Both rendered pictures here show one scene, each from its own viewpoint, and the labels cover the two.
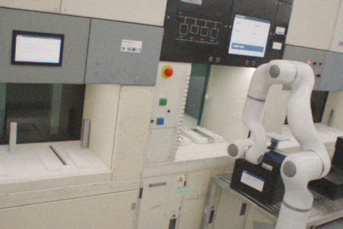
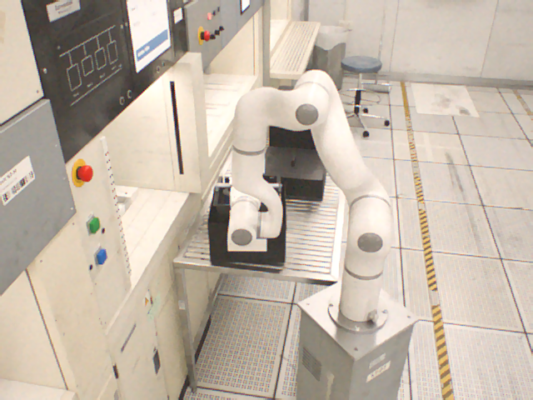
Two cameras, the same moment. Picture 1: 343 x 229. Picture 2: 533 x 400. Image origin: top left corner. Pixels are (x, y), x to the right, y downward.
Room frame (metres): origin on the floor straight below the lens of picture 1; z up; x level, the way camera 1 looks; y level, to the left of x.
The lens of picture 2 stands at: (0.78, 0.43, 1.92)
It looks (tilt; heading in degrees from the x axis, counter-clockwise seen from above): 33 degrees down; 317
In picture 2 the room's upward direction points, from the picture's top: straight up
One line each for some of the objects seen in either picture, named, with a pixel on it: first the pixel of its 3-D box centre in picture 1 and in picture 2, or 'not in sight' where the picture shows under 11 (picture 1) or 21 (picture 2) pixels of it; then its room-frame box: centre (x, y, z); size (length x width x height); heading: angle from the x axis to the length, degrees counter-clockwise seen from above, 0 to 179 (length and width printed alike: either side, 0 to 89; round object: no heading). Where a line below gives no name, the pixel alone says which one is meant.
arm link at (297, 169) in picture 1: (299, 180); (367, 241); (1.40, -0.54, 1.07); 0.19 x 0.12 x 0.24; 126
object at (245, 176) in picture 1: (266, 176); (248, 221); (1.94, -0.57, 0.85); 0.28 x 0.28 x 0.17; 46
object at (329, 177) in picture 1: (327, 176); (293, 168); (2.13, -1.01, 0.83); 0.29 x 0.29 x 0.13; 37
